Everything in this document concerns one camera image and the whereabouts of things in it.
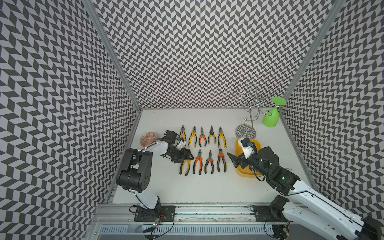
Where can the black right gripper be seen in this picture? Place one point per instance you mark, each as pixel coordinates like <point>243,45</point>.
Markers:
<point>235,159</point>

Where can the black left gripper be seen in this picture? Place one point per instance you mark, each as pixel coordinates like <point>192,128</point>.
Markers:
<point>184,155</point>

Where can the orange black diagonal cutters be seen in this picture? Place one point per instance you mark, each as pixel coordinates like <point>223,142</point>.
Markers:
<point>221,159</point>

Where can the orange black long-nose pliers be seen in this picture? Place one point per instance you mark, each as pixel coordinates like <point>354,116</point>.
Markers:
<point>209,161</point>

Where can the orange black needle-nose pliers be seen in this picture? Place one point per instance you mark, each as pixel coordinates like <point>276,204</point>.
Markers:
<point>202,138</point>

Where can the large yellow black pliers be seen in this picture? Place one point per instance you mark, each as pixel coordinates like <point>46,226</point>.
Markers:
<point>222,143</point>

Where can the small yellow needle-nose pliers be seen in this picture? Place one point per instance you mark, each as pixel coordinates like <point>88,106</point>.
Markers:
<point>212,136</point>

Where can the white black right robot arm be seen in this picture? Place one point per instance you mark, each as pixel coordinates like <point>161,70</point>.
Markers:
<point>301,204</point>

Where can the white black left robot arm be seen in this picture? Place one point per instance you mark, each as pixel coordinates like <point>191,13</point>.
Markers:
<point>135,169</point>

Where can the yellow plastic storage box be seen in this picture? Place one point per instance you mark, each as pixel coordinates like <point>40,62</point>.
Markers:
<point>246,172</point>

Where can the green plastic wine glass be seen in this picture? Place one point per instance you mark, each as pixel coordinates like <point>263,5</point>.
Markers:
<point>272,116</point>

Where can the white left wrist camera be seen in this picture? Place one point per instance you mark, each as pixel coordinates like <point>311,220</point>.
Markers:
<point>182,144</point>

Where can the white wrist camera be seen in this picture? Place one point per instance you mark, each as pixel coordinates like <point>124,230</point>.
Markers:
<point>248,147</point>
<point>182,144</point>

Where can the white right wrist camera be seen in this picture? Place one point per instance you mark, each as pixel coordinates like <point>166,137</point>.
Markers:
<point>248,147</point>

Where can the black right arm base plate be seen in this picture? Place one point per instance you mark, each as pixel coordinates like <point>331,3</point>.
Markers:
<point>268,214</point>

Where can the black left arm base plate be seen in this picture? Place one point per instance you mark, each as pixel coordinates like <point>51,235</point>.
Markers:
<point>164,213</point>

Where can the aluminium front rail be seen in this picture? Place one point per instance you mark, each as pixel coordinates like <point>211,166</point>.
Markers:
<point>192,221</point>

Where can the chrome wire glass stand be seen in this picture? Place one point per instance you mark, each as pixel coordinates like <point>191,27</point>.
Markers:
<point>250,100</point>

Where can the aluminium corner post left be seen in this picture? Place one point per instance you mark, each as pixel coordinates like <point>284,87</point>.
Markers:
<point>94,18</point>

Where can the aluminium corner post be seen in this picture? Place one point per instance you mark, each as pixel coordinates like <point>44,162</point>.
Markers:
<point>94,18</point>
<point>323,31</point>

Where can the aluminium corner post right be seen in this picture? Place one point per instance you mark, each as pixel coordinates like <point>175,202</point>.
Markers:
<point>323,31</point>

